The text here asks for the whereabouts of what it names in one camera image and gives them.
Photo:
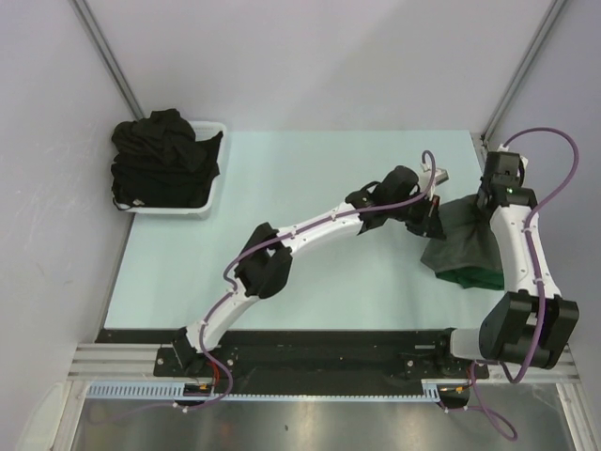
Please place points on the light blue cable duct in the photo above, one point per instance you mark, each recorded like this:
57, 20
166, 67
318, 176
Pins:
182, 391

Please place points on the aluminium frame rail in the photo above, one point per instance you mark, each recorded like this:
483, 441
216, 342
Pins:
136, 362

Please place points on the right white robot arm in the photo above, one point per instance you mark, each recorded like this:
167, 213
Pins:
532, 322

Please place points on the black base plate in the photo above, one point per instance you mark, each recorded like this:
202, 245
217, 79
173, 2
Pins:
309, 363

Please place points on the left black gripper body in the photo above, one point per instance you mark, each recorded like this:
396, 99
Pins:
417, 214

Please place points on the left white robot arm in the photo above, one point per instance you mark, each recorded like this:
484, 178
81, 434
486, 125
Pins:
262, 268

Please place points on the grey t shirt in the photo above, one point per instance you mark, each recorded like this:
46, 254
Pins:
468, 243

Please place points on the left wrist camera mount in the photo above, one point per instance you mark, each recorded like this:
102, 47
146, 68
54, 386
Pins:
429, 180

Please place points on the green folded t shirt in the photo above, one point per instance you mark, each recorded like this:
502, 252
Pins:
473, 277

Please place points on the white plastic basket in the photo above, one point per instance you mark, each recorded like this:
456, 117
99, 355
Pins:
203, 130

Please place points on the black t shirts pile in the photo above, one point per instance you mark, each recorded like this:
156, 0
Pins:
160, 163

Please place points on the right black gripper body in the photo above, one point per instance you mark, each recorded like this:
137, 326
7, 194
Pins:
484, 186

